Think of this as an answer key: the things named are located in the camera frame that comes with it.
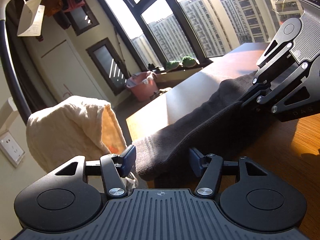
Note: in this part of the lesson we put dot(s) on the white paper tag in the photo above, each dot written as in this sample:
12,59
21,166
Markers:
31,19

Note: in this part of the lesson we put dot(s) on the white wall socket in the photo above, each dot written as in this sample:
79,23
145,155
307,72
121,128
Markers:
9,146

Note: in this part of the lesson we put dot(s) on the green moss pot left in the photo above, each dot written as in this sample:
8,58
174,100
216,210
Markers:
172,65

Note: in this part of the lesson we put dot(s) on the pink plastic bucket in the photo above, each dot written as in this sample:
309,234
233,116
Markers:
142,85

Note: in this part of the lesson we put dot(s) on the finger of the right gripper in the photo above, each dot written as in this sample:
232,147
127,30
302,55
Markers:
277,58
280,89

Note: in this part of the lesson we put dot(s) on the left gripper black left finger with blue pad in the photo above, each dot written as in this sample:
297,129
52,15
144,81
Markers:
73,194

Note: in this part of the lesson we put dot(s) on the white chair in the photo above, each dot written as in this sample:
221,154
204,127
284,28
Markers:
130,181

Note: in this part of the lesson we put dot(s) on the green moss pot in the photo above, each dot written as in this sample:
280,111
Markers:
189,62
172,65

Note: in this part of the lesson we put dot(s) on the cream towel on chair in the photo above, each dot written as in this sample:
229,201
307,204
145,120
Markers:
76,126

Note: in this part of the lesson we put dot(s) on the dark grey knit garment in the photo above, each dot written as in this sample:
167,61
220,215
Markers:
223,125

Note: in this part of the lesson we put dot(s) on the dark framed small window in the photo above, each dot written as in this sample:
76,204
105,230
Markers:
109,64

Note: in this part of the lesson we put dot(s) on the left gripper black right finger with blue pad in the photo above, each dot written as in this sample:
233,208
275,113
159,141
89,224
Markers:
247,194

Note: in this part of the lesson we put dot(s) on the green moss pot right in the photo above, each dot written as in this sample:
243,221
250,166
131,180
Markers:
189,62

